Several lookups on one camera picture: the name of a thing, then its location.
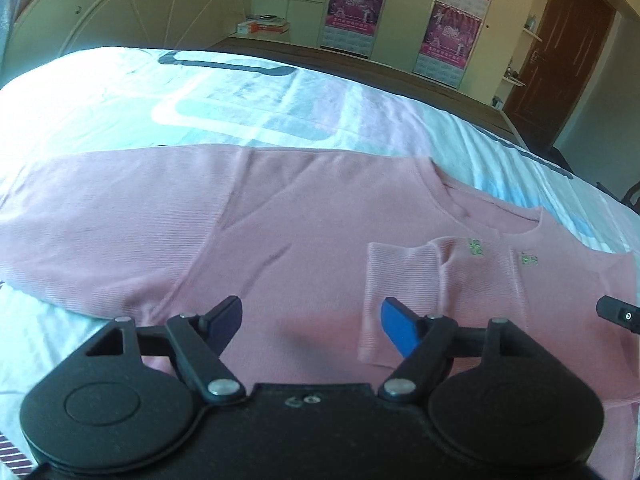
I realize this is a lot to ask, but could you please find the cream wardrobe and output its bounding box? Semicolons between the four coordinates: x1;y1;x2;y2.
250;0;547;92

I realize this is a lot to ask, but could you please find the pastel patterned bed cover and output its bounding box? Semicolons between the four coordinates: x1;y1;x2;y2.
0;46;640;480

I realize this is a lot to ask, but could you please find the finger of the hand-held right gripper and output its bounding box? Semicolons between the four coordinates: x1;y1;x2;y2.
597;296;640;334

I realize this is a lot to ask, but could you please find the white arched headboard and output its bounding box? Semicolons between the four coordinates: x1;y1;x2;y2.
7;0;247;59

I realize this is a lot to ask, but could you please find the grey curtain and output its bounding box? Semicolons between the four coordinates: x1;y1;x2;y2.
0;0;23;68

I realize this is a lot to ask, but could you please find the cream corner shelf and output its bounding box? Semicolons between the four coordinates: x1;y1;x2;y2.
492;0;560;110

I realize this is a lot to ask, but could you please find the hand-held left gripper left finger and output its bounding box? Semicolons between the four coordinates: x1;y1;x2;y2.
85;295;247;405

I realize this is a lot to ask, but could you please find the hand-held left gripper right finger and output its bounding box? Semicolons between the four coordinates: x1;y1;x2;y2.
380;297;540;404

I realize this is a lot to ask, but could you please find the pink knit shirt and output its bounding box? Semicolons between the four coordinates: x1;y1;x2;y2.
0;144;640;480

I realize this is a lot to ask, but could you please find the striped maroon cloth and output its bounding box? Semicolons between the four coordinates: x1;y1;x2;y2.
0;430;34;474

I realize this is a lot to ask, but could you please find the brown wooden door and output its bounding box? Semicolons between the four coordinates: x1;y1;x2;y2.
504;0;617;150

